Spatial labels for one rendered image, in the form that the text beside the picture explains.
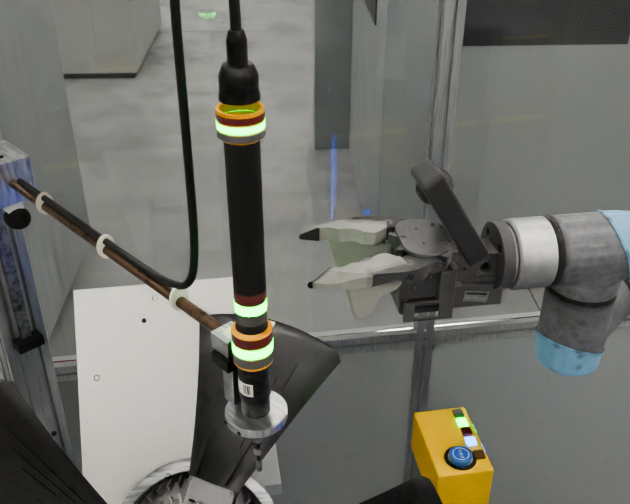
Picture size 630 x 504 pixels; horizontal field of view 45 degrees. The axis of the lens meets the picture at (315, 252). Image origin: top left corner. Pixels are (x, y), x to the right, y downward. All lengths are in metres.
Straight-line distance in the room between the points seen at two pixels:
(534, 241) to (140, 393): 0.72
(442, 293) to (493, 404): 1.23
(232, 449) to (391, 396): 0.89
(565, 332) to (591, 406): 1.25
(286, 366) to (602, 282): 0.42
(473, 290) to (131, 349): 0.65
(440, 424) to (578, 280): 0.66
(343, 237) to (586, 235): 0.25
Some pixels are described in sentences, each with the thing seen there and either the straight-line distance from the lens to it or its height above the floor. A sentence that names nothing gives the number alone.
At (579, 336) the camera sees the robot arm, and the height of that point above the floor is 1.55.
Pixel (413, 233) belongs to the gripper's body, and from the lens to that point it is 0.78.
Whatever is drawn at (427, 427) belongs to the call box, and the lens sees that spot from 1.42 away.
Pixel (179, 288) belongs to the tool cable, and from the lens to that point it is 0.88.
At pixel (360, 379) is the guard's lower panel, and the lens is 1.82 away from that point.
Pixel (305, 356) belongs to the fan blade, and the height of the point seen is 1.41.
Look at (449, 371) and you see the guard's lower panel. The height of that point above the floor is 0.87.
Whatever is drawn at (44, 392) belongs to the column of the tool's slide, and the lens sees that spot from 1.62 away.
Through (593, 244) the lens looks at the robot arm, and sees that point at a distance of 0.82.
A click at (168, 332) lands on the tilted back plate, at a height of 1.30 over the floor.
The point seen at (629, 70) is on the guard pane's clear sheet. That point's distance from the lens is 1.66.
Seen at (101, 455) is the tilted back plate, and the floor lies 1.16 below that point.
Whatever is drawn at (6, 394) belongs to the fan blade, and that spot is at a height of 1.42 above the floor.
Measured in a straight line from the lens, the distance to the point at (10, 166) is 1.25.
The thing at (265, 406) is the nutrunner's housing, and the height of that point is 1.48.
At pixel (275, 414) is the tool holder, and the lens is 0.86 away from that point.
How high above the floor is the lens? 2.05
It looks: 31 degrees down
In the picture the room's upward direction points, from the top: straight up
